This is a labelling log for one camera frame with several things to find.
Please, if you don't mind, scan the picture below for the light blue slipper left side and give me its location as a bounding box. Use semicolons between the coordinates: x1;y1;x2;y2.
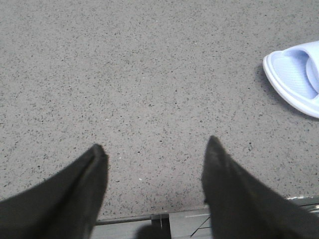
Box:
263;41;319;118

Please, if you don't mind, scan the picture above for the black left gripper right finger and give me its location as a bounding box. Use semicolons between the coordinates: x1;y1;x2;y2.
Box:
202;136;319;239

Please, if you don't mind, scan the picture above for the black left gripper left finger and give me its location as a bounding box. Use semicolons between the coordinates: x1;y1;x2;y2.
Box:
0;144;108;239

